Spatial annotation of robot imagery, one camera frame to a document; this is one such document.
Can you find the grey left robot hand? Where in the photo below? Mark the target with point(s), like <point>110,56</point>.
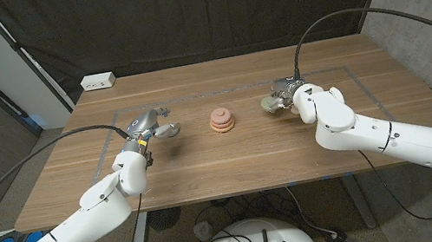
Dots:
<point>142,123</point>

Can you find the black round floor fan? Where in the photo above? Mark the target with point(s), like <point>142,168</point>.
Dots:
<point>165,218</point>

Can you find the grey round floor object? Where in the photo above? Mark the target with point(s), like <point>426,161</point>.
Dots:
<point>203,230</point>

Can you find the black backdrop curtain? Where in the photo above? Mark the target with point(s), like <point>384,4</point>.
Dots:
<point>197,10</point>

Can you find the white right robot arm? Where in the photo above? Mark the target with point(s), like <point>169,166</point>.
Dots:
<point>413,141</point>

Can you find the white power strip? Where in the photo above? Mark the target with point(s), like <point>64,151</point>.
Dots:
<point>97,81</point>

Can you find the grey table leg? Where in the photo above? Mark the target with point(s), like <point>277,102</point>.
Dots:
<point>359,202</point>

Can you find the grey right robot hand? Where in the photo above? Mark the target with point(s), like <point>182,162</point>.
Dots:
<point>285,87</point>

